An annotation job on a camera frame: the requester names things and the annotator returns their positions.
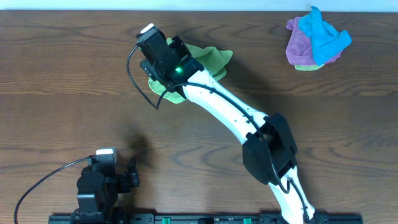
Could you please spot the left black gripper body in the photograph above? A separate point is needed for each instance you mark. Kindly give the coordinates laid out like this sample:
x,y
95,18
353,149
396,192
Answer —
x,y
125,181

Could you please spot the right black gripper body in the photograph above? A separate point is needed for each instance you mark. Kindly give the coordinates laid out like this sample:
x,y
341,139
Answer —
x,y
150,70

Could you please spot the light green cloth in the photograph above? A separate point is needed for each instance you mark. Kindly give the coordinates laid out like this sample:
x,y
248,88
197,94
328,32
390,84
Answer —
x,y
211,58

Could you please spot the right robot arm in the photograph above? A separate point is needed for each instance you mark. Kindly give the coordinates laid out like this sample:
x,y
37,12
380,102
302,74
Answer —
x,y
269,148

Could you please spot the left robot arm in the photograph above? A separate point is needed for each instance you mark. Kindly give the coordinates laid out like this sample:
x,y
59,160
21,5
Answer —
x,y
96,209

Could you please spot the purple cloth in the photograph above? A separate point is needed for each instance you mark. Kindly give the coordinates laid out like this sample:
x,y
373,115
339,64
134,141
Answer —
x,y
299,49

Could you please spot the blue cloth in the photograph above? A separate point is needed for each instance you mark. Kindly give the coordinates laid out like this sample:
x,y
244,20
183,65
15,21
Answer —
x,y
325,40

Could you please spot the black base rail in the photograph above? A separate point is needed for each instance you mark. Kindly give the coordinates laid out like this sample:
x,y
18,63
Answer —
x,y
268,218

